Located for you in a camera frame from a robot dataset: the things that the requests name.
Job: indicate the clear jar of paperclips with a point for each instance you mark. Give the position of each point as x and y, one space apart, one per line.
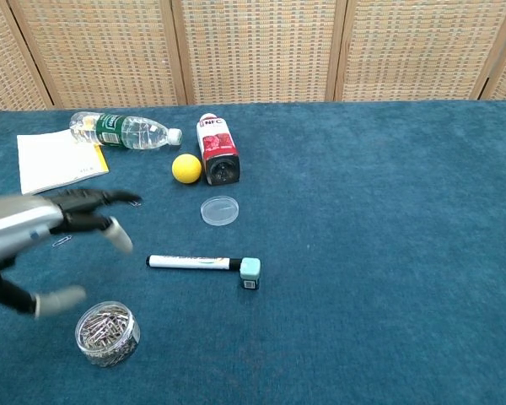
107 337

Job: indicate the light blue eraser cube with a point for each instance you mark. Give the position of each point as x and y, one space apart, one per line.
250 270

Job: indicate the clear water bottle green label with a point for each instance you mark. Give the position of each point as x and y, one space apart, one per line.
139 133

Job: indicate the red NFC juice bottle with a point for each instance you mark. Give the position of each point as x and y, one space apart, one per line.
217 143

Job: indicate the white black whiteboard marker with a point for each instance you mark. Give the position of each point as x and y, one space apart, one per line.
185 262

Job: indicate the silver paper clip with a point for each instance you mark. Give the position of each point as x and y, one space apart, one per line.
136 204
62 241

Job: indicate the woven wooden folding screen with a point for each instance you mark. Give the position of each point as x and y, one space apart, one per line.
257 50

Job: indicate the clear round plastic lid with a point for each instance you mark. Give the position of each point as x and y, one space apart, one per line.
219 210

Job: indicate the teal blue table cloth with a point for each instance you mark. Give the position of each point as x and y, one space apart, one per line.
362 253

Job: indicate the yellow foam ball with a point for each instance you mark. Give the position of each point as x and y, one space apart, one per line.
186 169

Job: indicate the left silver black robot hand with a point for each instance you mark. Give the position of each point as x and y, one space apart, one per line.
21 228

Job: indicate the white notebook yellow edge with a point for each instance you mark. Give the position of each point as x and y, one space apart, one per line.
55 160

